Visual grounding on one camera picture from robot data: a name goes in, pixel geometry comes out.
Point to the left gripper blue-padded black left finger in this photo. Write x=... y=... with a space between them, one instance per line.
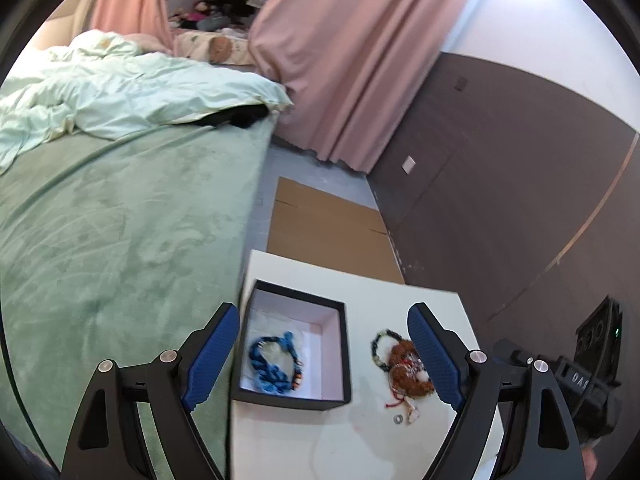
x=107 y=441

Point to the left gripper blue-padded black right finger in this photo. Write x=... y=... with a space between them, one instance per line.
x=470 y=382

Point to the black square jewelry box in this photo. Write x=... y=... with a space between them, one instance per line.
x=292 y=351

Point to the person's right hand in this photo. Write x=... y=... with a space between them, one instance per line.
x=589 y=458

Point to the white side table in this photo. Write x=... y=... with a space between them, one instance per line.
x=362 y=439

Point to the green velvet bed cover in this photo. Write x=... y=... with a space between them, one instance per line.
x=114 y=250

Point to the flattened brown cardboard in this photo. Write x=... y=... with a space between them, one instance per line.
x=320 y=228

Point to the pale green duvet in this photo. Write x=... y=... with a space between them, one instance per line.
x=102 y=84

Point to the bear print pillow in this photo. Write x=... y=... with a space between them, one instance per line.
x=213 y=48

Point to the pink curtain right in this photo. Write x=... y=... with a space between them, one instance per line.
x=351 y=68

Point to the pink curtain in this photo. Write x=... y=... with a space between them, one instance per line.
x=126 y=17
x=351 y=68

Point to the pink curtain left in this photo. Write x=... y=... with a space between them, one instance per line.
x=126 y=17

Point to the white wall socket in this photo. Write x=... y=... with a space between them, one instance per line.
x=408 y=165

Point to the dark wall switch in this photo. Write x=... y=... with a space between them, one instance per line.
x=461 y=84

